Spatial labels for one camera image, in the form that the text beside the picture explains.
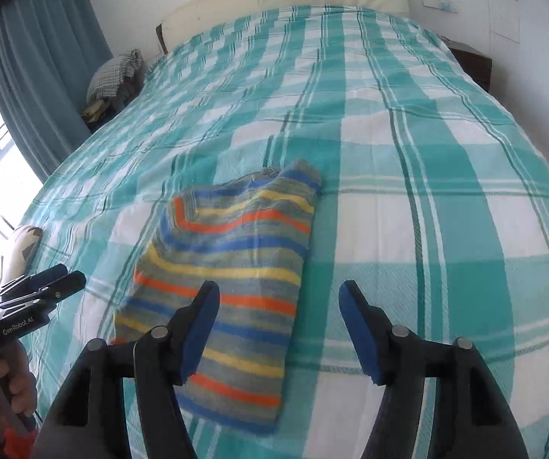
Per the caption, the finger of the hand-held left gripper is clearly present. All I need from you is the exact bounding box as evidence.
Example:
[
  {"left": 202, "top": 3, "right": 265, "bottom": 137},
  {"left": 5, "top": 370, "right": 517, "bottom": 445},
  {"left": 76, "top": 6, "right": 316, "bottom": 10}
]
[
  {"left": 0, "top": 264, "right": 68, "bottom": 299},
  {"left": 2, "top": 270, "right": 87, "bottom": 311}
]

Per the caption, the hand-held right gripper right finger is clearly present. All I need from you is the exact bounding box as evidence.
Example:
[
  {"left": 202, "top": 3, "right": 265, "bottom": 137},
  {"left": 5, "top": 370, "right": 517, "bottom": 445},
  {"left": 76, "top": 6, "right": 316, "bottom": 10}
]
[{"left": 339, "top": 280, "right": 528, "bottom": 459}]

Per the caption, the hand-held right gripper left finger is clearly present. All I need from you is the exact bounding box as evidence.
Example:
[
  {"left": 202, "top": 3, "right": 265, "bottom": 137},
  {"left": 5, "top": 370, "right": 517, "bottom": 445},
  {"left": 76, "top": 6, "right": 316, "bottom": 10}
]
[{"left": 37, "top": 280, "right": 221, "bottom": 459}]

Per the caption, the striped knit sweater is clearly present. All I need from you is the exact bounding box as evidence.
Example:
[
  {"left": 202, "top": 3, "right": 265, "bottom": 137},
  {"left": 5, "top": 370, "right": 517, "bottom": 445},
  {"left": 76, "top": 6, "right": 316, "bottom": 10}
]
[{"left": 112, "top": 159, "right": 323, "bottom": 436}]

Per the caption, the person's left hand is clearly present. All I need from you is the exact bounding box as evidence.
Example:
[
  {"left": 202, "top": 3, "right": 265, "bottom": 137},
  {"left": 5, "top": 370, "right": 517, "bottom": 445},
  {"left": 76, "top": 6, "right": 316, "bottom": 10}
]
[{"left": 0, "top": 342, "right": 38, "bottom": 415}]

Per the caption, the patterned cream pillow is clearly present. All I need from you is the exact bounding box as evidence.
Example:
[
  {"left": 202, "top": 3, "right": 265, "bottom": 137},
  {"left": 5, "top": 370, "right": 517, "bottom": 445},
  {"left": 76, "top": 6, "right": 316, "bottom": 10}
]
[{"left": 0, "top": 225, "right": 43, "bottom": 288}]

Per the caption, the teal plaid bedspread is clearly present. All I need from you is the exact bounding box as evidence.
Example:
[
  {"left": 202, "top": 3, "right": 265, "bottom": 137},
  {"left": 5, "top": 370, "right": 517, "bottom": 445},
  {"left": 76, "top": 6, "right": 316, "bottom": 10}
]
[{"left": 18, "top": 5, "right": 549, "bottom": 459}]

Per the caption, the dark cloth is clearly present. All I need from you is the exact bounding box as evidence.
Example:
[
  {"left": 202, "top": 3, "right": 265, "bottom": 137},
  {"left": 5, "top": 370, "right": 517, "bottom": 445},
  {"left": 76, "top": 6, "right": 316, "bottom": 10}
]
[{"left": 107, "top": 74, "right": 142, "bottom": 116}]

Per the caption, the checkered cloth bundle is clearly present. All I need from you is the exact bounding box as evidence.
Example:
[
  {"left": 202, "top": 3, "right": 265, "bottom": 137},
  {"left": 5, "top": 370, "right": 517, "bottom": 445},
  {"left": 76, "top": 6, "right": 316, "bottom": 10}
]
[{"left": 86, "top": 49, "right": 143, "bottom": 101}]

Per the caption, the teal curtain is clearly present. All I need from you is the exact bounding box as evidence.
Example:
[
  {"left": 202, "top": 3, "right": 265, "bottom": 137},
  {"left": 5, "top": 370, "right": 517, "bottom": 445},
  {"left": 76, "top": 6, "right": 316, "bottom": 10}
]
[{"left": 0, "top": 0, "right": 112, "bottom": 182}]

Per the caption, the dark wooden nightstand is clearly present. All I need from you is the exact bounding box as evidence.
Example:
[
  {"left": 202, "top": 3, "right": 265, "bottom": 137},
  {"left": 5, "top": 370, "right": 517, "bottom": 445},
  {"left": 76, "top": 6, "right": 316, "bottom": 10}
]
[{"left": 446, "top": 41, "right": 494, "bottom": 93}]

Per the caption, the white wall socket panel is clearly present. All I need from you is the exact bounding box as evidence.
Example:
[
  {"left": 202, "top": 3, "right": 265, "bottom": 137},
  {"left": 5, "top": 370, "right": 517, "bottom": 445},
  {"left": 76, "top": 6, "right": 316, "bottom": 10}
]
[{"left": 422, "top": 0, "right": 461, "bottom": 13}]

